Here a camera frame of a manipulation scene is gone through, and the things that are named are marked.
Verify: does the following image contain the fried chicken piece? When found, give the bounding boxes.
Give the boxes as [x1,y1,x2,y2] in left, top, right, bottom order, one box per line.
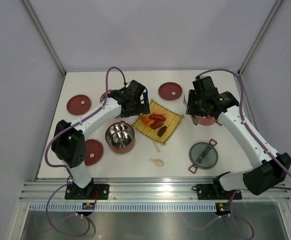
[138,114,151,124]

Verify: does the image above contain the salmon slice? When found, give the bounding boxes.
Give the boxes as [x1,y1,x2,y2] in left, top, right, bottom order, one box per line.
[153,109,168,115]

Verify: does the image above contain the red sausage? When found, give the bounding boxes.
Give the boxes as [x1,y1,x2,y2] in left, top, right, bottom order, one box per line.
[148,114,166,122]

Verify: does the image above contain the brown meat slice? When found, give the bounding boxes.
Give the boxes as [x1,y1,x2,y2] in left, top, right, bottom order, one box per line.
[150,120,164,130]

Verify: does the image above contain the dark chocolate pastry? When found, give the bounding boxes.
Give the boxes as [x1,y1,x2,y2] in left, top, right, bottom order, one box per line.
[157,126,168,137]

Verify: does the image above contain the metal tongs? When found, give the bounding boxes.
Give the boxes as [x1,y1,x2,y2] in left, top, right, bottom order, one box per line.
[183,95,199,126]

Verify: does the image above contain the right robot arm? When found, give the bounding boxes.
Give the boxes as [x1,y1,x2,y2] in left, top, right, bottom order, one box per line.
[186,75,291,198]

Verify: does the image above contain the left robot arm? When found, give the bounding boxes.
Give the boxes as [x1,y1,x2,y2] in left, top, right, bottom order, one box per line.
[51,80,150,200]

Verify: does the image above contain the right red steel bowl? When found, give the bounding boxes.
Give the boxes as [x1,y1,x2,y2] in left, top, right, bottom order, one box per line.
[196,116,222,126]

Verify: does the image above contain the red steel bowl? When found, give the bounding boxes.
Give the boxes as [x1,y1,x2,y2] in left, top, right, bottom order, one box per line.
[196,116,222,126]
[99,92,106,103]
[105,120,136,154]

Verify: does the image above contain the bamboo woven tray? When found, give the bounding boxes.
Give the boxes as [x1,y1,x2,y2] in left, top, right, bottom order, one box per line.
[132,99,184,145]

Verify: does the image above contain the back red lid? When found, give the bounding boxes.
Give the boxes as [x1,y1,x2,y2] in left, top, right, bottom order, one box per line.
[158,82,183,101]

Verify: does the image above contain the back left red steel bowl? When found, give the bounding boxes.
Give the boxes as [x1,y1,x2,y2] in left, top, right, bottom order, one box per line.
[99,92,106,103]

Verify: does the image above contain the front red steel bowl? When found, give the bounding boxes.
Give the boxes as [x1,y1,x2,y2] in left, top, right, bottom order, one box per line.
[105,120,136,154]

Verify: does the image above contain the beige spoon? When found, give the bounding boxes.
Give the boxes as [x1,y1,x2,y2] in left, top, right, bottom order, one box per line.
[148,158,165,167]

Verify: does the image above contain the far left red lid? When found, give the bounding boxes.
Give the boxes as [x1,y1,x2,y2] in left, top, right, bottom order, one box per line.
[66,94,92,116]

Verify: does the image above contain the front left red lid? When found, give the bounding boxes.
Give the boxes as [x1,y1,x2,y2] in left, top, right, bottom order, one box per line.
[84,139,104,166]

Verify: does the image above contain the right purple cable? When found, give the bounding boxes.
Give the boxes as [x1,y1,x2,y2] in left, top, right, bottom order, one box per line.
[185,67,291,238]

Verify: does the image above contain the purple cable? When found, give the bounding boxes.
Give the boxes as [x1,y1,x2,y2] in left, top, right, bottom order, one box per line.
[44,66,129,239]
[185,67,291,238]

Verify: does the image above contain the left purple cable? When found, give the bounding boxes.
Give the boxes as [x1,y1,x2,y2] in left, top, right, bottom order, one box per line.
[44,66,129,239]

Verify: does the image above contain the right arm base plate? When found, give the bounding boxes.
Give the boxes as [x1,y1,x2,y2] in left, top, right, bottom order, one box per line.
[191,184,232,200]

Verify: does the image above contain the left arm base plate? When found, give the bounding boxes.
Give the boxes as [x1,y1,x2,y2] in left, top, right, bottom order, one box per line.
[64,183,110,200]

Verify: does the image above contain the aluminium rail frame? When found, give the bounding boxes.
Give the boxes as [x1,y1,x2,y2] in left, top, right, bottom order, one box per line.
[9,177,291,240]

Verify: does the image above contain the white slotted cable duct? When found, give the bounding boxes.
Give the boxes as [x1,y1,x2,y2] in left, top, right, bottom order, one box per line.
[29,202,217,213]

